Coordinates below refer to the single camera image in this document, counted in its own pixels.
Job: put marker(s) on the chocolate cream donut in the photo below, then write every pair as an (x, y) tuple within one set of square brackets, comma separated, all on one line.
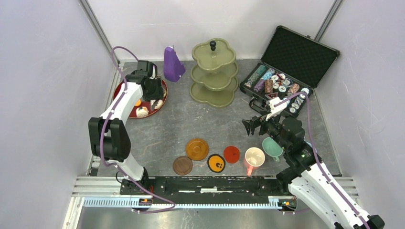
[(156, 104)]

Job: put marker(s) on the light wooden round coaster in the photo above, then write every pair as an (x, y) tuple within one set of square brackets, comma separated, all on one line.
[(197, 149)]

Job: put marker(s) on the green three-tier serving stand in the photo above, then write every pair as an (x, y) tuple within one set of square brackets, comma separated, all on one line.
[(215, 74)]

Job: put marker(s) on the black poker chip case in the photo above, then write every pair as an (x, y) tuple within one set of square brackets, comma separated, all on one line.
[(299, 58)]

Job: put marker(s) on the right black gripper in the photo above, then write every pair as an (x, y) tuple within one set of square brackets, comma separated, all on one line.
[(250, 125)]

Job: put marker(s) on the orange round cookie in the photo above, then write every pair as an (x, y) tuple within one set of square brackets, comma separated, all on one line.
[(138, 103)]

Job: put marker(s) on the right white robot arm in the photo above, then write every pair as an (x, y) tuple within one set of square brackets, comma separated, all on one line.
[(308, 178)]

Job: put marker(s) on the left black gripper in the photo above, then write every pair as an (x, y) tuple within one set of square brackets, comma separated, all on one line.
[(158, 94)]

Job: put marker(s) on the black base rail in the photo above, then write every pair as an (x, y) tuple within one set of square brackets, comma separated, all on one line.
[(206, 190)]

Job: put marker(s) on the black yellow round coaster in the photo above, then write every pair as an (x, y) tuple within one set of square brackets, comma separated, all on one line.
[(216, 163)]

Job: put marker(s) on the dark wooden round coaster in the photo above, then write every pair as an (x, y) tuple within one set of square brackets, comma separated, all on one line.
[(182, 165)]

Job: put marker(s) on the metal tongs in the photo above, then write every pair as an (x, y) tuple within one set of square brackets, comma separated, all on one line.
[(154, 74)]

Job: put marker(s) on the teal mug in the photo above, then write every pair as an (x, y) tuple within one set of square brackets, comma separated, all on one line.
[(271, 148)]

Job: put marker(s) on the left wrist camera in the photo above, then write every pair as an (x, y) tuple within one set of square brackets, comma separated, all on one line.
[(147, 68)]

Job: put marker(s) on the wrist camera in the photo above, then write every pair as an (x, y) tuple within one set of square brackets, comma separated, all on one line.
[(276, 106), (147, 68)]

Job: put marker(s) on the purple metronome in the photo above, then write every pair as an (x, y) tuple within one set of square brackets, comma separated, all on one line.
[(173, 68)]

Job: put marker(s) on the red triangle all-in button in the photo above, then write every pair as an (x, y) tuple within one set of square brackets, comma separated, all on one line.
[(271, 96)]

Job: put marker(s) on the white swirl roll cake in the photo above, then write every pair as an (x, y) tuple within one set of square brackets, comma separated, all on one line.
[(142, 111)]

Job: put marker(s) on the pink cream mug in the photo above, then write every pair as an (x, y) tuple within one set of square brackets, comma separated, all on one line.
[(253, 159)]

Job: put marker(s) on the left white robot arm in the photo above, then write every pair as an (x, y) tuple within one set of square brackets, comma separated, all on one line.
[(109, 139)]

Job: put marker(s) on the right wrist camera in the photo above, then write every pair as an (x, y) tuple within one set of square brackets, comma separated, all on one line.
[(276, 106)]

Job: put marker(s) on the red round coaster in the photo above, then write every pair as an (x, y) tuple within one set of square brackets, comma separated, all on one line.
[(231, 154)]

